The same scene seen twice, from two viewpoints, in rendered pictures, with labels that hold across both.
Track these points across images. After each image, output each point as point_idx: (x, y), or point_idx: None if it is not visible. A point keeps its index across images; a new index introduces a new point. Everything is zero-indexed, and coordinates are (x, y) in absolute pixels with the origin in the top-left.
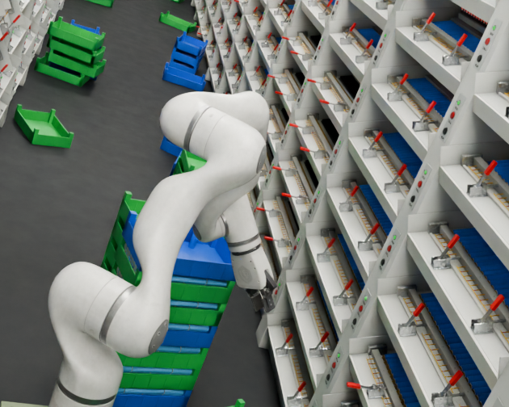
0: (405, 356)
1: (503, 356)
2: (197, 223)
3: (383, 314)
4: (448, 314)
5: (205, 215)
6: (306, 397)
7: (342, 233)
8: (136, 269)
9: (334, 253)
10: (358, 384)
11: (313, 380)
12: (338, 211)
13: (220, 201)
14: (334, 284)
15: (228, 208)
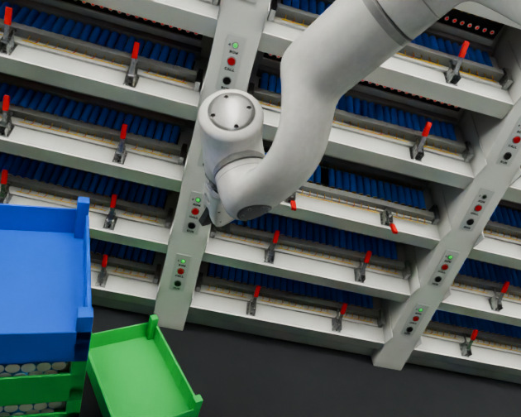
0: (349, 146)
1: None
2: (282, 197)
3: (265, 129)
4: (397, 85)
5: (310, 174)
6: (107, 265)
7: (46, 81)
8: (49, 367)
9: None
10: (293, 201)
11: (151, 242)
12: (7, 57)
13: (327, 136)
14: (74, 145)
15: (260, 141)
